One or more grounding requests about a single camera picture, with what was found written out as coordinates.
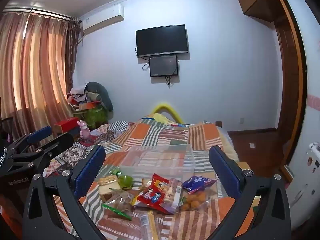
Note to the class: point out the white door with stickers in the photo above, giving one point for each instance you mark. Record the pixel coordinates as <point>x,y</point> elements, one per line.
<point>307,130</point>

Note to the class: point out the yellow hoop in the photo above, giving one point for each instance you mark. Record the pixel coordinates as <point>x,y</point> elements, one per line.
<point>165,107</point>

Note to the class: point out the pile of clothes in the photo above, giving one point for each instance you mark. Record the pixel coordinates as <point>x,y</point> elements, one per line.
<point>77,98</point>

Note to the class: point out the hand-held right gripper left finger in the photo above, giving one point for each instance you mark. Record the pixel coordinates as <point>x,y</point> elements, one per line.
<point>90,170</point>

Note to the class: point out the clear bag of brown snacks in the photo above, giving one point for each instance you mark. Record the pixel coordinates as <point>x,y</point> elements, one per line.
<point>122,200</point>

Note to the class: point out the white air conditioner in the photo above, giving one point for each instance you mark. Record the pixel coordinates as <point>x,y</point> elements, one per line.
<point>103,18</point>

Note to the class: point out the blue snack packet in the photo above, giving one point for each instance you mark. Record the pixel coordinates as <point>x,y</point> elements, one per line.
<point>197,182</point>

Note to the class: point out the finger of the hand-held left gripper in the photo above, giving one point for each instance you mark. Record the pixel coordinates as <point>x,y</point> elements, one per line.
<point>40,133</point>
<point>60,143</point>

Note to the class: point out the black wall television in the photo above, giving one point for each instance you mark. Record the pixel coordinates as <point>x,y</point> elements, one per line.
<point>162,40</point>

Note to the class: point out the red box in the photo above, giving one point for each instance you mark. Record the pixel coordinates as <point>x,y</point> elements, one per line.
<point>66,124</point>

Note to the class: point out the green bag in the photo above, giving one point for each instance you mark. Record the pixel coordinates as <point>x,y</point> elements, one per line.
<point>96,117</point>

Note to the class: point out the clear bag of orange balls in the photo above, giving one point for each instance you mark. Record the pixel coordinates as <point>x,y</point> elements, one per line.
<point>196,200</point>

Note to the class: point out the brown patterned curtain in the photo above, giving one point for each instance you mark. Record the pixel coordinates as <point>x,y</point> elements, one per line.
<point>73,45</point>

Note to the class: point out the yellow snack packet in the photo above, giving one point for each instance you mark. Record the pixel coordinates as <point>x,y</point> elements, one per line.
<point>150,226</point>

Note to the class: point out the small black monitor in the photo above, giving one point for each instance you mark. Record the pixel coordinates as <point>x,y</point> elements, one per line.
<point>163,65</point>

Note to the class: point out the red snack packet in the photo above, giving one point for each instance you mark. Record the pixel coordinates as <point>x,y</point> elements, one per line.
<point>153,192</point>

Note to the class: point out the dark box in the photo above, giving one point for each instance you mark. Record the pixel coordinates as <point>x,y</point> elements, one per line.
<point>74,133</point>

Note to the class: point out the green snack wrapper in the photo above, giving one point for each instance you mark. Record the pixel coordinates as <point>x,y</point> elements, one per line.
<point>117,212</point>

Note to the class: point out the beige cracker pack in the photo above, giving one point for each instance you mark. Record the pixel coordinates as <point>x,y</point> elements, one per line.
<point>108,188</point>

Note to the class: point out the small green candy wrapper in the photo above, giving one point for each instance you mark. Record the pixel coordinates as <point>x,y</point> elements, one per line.
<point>115,171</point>

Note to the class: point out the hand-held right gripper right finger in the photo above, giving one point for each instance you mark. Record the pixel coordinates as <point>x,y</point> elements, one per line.
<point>225,170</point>

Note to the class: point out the green plastic ball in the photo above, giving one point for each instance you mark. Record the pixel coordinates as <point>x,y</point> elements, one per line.
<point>125,181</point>

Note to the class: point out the pink bunny toy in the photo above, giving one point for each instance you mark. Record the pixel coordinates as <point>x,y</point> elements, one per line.
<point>83,130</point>

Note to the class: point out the orange curtain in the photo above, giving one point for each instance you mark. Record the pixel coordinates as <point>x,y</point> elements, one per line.
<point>32,67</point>

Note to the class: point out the clear plastic container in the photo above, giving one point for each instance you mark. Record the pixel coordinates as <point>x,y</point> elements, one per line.
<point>160,160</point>

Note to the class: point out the clear wafer pack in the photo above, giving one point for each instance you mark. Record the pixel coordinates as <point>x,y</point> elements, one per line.
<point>173,192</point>

